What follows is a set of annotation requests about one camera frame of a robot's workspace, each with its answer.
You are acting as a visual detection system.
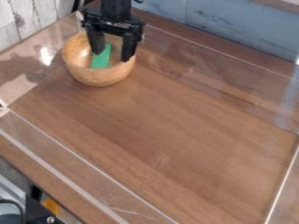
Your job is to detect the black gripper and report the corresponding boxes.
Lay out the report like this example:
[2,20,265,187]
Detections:
[81,7,146,62]

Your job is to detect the green rectangular block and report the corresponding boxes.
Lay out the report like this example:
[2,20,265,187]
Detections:
[90,43,113,69]

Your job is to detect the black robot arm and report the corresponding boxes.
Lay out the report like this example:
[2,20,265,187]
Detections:
[81,0,146,62]

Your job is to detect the brown wooden bowl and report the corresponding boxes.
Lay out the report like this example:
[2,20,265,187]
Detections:
[62,32,137,87]

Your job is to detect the yellow label sticker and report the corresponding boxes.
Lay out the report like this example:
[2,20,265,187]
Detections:
[42,198,61,215]

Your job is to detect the clear acrylic barrier wall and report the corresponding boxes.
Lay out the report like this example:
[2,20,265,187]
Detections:
[0,16,299,224]

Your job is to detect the black cable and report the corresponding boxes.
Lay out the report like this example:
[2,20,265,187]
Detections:
[0,199,27,220]

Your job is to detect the black metal mount with screw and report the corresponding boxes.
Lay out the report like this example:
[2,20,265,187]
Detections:
[25,186,66,224]

